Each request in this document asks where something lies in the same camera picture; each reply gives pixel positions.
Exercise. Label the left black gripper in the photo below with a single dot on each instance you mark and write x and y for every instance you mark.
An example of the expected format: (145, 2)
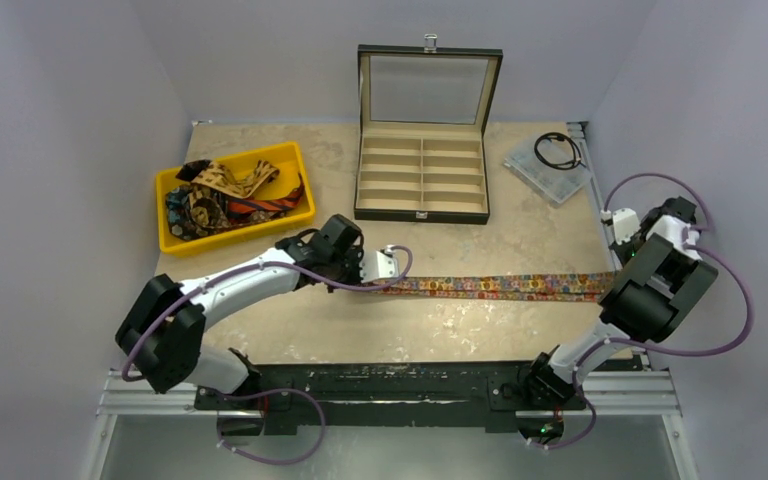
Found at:
(355, 253)

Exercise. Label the colourful patterned tie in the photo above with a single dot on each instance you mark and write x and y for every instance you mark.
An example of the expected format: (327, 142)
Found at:
(564, 287)

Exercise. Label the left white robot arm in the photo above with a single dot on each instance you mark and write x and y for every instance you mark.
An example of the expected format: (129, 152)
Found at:
(162, 335)

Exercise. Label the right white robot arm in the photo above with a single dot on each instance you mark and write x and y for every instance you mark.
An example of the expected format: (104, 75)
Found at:
(661, 280)

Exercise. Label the orange black striped tie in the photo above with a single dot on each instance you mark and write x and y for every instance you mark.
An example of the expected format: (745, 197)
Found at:
(252, 211)

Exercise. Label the tan patterned tie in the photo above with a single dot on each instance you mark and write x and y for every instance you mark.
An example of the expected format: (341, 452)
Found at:
(217, 176)

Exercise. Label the dark blue patterned tie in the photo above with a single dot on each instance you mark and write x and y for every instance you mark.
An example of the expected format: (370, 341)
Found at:
(195, 212)

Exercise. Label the black compartment display case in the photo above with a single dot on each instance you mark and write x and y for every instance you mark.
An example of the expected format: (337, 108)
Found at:
(423, 115)

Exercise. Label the clear plastic box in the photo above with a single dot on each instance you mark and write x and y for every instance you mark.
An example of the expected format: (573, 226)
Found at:
(552, 164)

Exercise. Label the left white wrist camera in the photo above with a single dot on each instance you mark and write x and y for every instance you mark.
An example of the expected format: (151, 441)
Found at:
(378, 264)

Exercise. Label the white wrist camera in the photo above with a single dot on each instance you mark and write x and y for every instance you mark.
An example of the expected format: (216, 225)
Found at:
(378, 264)
(623, 222)

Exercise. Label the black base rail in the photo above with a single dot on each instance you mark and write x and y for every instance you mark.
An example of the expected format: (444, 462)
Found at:
(488, 395)

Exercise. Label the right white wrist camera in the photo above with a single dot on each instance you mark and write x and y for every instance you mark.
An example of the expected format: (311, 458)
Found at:
(623, 222)

